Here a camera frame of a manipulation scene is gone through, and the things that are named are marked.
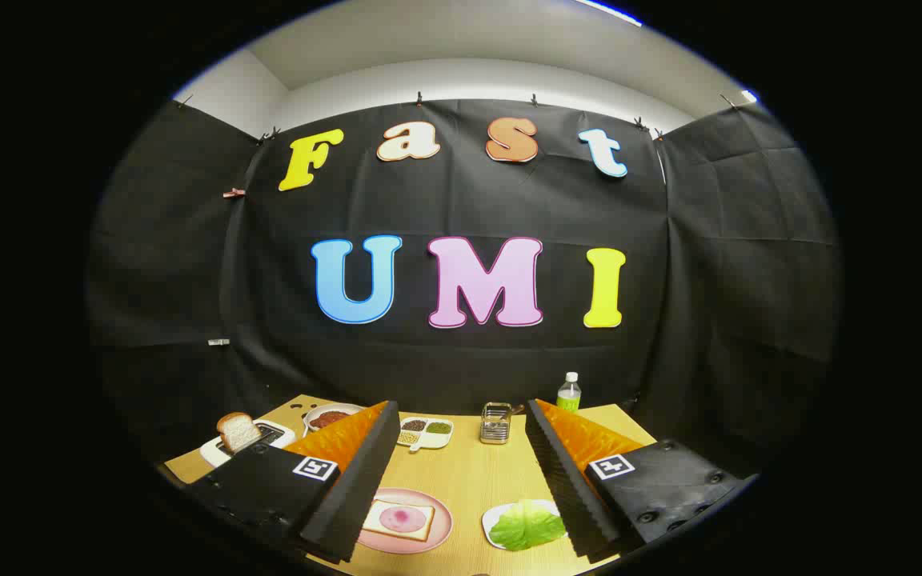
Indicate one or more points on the green lettuce leaf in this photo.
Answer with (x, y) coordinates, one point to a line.
(527, 524)

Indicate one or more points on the red-brown meat piece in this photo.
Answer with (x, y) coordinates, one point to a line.
(329, 418)

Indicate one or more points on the metal utensil holder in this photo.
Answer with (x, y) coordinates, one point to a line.
(495, 432)

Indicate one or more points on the white oval dish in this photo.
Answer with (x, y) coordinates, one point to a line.
(313, 414)

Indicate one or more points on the pink round plate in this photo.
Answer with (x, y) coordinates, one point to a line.
(441, 524)

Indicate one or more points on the toasted bread slice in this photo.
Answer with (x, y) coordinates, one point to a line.
(238, 432)

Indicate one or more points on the black backdrop cloth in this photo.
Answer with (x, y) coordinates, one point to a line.
(461, 200)

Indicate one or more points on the white bread slice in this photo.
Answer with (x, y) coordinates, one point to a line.
(373, 520)

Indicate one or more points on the white toaster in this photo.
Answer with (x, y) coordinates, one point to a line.
(211, 452)

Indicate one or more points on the white divided dish with beans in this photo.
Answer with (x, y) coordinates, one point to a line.
(426, 437)

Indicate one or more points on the white square plate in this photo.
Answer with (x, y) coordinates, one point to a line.
(496, 514)

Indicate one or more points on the green-label plastic bottle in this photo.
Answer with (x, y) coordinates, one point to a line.
(568, 396)

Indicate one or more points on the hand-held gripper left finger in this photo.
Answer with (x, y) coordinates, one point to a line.
(357, 488)

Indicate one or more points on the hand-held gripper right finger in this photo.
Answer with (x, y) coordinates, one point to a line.
(565, 480)

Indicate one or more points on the pink ham slice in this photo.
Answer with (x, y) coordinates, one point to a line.
(401, 518)

